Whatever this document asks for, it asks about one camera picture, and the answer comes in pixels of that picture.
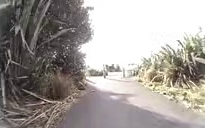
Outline dry grass verge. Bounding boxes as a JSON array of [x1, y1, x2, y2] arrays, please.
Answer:
[[136, 77, 205, 114]]

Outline pole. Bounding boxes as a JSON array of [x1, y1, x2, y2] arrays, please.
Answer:
[[102, 64, 107, 79]]

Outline pale building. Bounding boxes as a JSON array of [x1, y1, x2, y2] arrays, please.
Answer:
[[122, 63, 140, 79]]

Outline thicket of tall trees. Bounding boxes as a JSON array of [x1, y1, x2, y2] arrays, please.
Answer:
[[0, 0, 94, 101]]

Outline tall leafy plants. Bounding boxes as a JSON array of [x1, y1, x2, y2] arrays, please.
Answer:
[[136, 27, 205, 88]]

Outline dry fallen stalks and leaves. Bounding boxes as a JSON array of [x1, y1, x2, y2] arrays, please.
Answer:
[[0, 79, 88, 128]]

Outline grey asphalt road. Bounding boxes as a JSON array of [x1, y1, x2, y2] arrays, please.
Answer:
[[58, 75, 205, 128]]

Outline distant trees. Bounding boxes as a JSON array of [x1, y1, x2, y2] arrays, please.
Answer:
[[86, 63, 123, 77]]

